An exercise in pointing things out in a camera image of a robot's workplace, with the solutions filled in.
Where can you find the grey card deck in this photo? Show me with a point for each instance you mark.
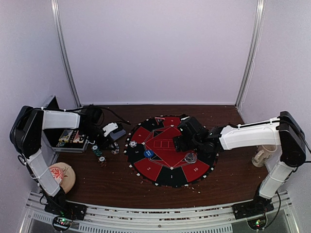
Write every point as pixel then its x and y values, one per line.
pixel 117 133

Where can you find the beige red patterned bowl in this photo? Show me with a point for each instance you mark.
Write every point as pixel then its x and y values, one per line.
pixel 64 175

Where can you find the green blue chip stack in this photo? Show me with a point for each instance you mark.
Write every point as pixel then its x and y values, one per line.
pixel 96 151

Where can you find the right aluminium frame post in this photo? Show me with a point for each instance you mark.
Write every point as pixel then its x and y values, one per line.
pixel 257 28

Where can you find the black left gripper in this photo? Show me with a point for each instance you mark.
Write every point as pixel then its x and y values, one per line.
pixel 103 144

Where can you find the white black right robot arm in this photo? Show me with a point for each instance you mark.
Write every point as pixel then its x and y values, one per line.
pixel 281 131

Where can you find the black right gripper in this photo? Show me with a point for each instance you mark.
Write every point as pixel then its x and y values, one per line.
pixel 183 146

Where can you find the round red black poker mat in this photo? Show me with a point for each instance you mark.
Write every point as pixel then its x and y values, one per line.
pixel 167 167

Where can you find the aluminium poker case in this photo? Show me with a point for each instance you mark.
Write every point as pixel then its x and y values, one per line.
pixel 59 129

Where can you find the aluminium front rail base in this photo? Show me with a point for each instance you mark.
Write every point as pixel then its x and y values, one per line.
pixel 208 219

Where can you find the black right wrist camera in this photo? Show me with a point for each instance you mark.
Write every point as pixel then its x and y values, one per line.
pixel 189 125

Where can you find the brown red chip stack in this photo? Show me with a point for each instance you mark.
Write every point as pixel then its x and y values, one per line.
pixel 102 161

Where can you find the white grey poker chip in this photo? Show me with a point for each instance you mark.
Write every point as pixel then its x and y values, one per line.
pixel 133 144

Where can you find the aluminium frame post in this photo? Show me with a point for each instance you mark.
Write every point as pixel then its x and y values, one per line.
pixel 63 50
pixel 257 28

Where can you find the clear dealer button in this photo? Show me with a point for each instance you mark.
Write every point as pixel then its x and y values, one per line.
pixel 191 158

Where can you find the yellow playing card box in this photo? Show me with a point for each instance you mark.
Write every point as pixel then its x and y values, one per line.
pixel 64 138

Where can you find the beige ceramic mug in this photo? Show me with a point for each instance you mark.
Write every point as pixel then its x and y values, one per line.
pixel 264 152

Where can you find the left aluminium frame post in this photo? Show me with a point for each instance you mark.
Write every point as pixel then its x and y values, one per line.
pixel 63 50

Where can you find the red playing card box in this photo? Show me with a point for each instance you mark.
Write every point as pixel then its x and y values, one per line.
pixel 78 138

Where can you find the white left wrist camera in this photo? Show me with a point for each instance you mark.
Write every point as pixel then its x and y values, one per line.
pixel 112 127

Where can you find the blue small blind button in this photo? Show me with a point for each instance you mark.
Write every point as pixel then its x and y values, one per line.
pixel 148 153

